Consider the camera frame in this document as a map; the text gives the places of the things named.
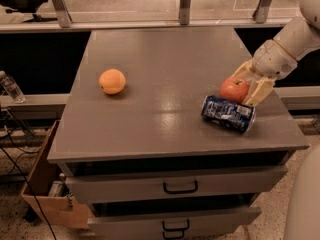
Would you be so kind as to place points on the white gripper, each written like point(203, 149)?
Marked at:
point(273, 60)

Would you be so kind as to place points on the red apple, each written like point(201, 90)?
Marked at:
point(234, 89)

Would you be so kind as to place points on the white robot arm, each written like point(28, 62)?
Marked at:
point(300, 37)

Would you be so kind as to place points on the blue pepsi can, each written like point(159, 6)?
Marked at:
point(228, 114)

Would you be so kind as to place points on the grey drawer cabinet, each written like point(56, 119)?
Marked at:
point(155, 125)

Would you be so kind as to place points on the orange fruit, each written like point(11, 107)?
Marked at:
point(112, 81)

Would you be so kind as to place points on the lower grey drawer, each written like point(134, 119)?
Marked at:
point(173, 226)

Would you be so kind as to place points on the grey drawer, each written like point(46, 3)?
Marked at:
point(173, 226)
point(174, 184)

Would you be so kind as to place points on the upper grey drawer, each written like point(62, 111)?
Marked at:
point(174, 184)

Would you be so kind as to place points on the brown cardboard box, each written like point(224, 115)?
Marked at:
point(62, 211)

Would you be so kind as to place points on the clear plastic water bottle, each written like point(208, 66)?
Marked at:
point(11, 87)

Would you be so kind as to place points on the metal window frame rail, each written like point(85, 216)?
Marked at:
point(85, 15)

